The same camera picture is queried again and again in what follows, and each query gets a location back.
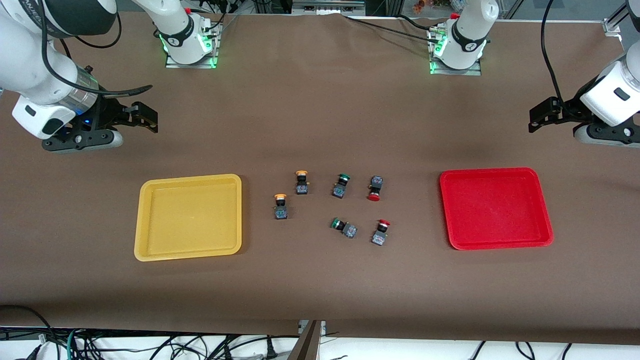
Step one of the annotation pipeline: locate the red plastic tray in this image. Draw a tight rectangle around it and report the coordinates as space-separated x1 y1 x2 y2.
439 167 555 251

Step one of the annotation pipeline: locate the yellow plastic tray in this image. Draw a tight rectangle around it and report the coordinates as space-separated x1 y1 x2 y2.
133 173 243 262

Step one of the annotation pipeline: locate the grey metal box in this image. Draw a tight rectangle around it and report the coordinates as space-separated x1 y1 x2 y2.
292 0 366 16

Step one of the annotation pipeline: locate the brown table cover mat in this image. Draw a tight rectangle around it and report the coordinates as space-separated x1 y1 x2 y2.
0 11 640 346

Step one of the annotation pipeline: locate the metal table leg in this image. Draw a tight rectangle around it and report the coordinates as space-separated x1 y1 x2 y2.
287 320 323 360

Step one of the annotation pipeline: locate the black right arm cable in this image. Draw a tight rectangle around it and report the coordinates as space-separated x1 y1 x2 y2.
37 0 153 98

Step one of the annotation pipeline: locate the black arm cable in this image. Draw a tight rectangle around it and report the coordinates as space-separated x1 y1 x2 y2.
541 0 568 108
37 0 153 98

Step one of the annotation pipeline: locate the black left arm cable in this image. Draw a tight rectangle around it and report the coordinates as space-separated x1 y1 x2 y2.
541 0 568 108

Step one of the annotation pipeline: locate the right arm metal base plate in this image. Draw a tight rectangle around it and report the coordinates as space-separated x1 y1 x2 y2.
165 22 222 70

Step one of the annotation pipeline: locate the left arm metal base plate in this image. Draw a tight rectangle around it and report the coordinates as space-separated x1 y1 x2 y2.
428 27 484 77

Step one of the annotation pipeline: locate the aluminium frame profile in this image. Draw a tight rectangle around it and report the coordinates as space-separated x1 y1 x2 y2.
602 0 633 36

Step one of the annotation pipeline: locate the black cable on table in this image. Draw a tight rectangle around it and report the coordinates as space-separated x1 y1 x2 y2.
344 15 437 38

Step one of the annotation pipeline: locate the green push button switch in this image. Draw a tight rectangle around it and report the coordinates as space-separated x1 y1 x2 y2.
329 217 358 240
331 173 351 200

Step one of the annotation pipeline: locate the black floor cable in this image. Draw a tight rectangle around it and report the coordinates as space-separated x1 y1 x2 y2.
0 304 56 360

